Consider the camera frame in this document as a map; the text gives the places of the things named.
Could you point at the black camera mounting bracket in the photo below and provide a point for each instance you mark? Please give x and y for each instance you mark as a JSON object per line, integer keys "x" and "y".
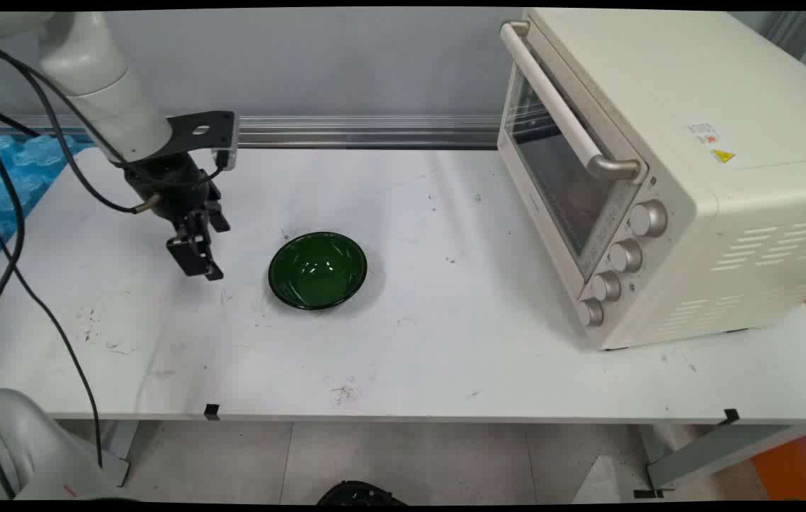
{"x": 197, "y": 131}

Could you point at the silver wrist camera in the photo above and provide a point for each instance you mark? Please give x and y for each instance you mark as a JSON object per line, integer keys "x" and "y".
{"x": 227, "y": 146}

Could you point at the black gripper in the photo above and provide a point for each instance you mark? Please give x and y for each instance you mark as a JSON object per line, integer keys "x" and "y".
{"x": 170, "y": 183}

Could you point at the aluminium profile rail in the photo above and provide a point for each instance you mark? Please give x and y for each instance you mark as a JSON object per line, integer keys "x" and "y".
{"x": 346, "y": 131}

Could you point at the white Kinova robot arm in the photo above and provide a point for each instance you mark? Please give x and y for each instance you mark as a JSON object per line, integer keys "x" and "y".
{"x": 90, "y": 71}

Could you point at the cream toaster oven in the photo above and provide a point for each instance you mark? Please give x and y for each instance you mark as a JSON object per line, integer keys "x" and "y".
{"x": 716, "y": 213}

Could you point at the grey metal table leg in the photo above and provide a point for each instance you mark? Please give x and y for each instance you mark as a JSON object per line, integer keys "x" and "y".
{"x": 723, "y": 455}
{"x": 121, "y": 455}

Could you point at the dark green glass bowl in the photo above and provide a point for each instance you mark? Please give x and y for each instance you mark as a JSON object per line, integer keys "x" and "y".
{"x": 318, "y": 270}

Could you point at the black round object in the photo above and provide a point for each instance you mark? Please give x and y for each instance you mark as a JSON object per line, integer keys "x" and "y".
{"x": 360, "y": 494}

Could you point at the orange box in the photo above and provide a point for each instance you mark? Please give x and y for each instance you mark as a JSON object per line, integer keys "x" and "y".
{"x": 797, "y": 466}

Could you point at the black tape piece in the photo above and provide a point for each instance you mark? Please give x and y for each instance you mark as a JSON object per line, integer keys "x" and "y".
{"x": 212, "y": 412}
{"x": 731, "y": 417}

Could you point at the yellow warning sticker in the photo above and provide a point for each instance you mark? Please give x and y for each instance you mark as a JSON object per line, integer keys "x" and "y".
{"x": 714, "y": 142}

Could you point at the large silver oven knob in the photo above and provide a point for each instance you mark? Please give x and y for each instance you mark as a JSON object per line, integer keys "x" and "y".
{"x": 649, "y": 219}

